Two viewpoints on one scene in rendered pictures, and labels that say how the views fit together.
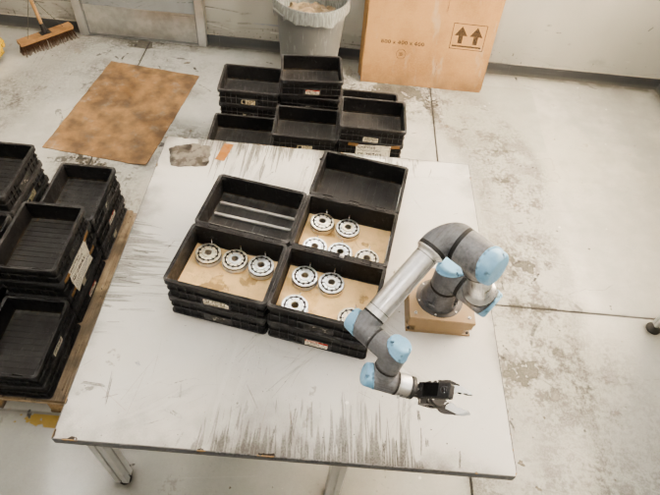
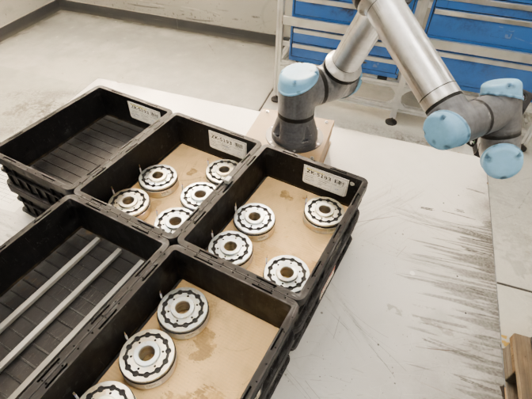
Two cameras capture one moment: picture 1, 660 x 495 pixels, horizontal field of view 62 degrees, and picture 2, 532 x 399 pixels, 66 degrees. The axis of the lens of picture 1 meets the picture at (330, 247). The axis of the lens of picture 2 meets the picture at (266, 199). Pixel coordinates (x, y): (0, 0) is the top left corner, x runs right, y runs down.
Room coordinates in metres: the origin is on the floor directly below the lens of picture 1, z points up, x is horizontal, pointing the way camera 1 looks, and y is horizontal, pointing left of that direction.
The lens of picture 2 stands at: (1.01, 0.62, 1.61)
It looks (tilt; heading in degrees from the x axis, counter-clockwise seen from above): 45 degrees down; 289
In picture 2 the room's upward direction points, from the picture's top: 2 degrees clockwise
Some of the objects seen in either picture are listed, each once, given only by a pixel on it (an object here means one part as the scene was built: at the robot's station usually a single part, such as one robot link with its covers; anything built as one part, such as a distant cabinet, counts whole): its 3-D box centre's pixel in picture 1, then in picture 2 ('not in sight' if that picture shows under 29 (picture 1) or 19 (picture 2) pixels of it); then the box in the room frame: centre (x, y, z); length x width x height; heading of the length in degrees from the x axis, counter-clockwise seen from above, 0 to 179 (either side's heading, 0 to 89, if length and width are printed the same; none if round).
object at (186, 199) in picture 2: (340, 252); (200, 195); (1.41, -0.04, 0.86); 0.10 x 0.10 x 0.01
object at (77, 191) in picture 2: (345, 230); (175, 169); (1.48, -0.06, 0.92); 0.40 x 0.30 x 0.02; 82
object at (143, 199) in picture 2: (322, 221); (128, 202); (1.57, 0.05, 0.86); 0.10 x 0.10 x 0.01
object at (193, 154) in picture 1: (189, 154); not in sight; (2.05, 0.77, 0.71); 0.22 x 0.19 x 0.01; 92
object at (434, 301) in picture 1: (442, 291); (295, 123); (1.28, -0.47, 0.85); 0.15 x 0.15 x 0.10
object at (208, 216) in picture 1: (252, 216); (55, 299); (1.54, 0.34, 0.87); 0.40 x 0.30 x 0.11; 82
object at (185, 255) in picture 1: (228, 271); (176, 371); (1.24, 0.38, 0.87); 0.40 x 0.30 x 0.11; 82
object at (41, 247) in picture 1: (53, 263); not in sight; (1.52, 1.35, 0.37); 0.40 x 0.30 x 0.45; 2
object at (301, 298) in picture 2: (328, 287); (279, 211); (1.19, -0.01, 0.92); 0.40 x 0.30 x 0.02; 82
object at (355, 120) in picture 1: (368, 142); not in sight; (2.72, -0.17, 0.37); 0.40 x 0.30 x 0.45; 92
